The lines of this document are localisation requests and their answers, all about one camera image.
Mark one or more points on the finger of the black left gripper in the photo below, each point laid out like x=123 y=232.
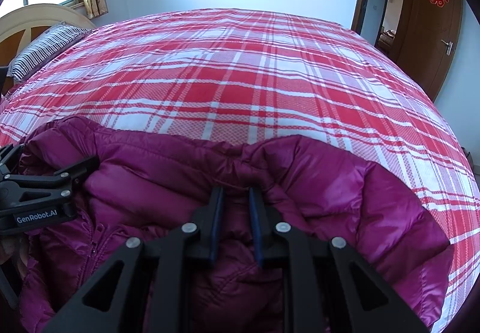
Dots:
x=10 y=158
x=80 y=171

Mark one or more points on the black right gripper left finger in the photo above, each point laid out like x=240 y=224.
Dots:
x=139 y=288

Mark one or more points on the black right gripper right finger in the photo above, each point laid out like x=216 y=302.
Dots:
x=328 y=286

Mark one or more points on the magenta down jacket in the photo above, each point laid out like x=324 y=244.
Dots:
x=148 y=184

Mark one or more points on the striped pillow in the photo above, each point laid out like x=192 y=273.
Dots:
x=46 y=47

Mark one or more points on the beige wooden headboard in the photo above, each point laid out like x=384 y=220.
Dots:
x=20 y=27

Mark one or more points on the red white plaid bedsheet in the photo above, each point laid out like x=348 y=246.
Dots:
x=244 y=76

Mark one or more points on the brown wooden door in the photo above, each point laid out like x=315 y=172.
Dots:
x=422 y=55

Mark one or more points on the silver door handle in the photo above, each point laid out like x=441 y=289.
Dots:
x=448 y=47

